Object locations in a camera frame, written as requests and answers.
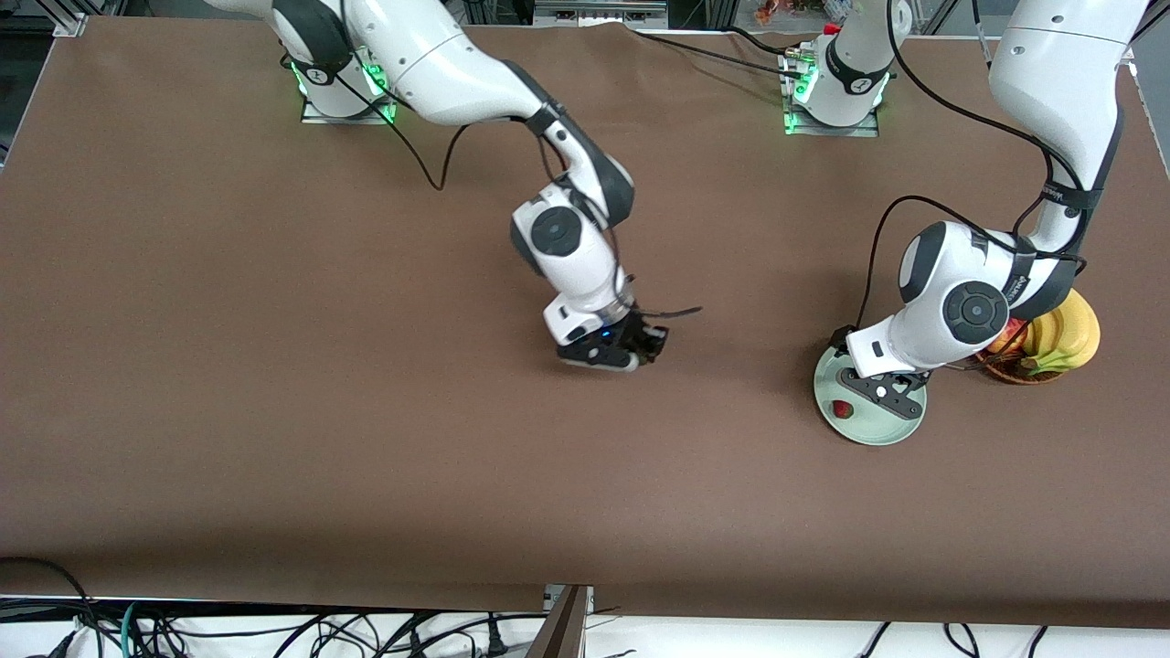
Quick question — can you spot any light green round plate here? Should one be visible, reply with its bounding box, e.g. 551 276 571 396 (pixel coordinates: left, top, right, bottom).
814 345 928 447

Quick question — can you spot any brown wicker basket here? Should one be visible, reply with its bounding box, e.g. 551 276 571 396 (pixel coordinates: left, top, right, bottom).
969 347 1066 386

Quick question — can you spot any red yellow apple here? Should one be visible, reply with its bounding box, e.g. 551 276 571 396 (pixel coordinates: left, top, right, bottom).
987 318 1029 357

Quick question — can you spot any yellow banana bunch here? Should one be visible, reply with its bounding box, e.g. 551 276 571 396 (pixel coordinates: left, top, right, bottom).
1019 288 1101 377

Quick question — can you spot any grey device box with ports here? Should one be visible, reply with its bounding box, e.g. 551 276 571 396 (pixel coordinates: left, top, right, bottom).
533 0 670 28

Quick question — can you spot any colourful toy pile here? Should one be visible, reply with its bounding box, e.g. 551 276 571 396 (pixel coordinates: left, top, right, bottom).
754 0 846 24

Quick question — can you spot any large table cover sheet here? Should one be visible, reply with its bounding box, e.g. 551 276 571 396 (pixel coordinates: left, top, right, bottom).
0 20 1170 631

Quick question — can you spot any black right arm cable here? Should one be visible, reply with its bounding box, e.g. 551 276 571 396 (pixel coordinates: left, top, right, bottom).
334 73 705 323

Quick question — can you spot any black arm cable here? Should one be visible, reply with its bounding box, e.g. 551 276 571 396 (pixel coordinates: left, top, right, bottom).
832 0 1093 344
334 73 705 323

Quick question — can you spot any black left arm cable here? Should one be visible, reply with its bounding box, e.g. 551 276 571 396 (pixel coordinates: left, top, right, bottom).
832 0 1093 344

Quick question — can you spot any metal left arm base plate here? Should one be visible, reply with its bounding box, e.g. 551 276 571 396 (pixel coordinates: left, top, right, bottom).
783 101 880 138

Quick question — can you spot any silver metal bracket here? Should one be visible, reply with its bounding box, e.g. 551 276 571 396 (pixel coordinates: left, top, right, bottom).
543 583 595 615

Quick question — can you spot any black cable on table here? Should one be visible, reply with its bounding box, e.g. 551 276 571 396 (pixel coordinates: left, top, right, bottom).
626 26 805 81

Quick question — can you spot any brown wooden post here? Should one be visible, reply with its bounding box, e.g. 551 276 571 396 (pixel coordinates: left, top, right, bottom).
527 585 590 658

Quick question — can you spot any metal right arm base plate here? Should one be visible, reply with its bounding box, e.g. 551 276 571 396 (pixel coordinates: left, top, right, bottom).
300 91 399 124

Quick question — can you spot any teal cable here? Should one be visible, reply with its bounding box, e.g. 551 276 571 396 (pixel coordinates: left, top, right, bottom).
119 600 147 658

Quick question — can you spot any black looping cable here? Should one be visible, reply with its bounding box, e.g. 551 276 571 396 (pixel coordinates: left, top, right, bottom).
0 556 103 658

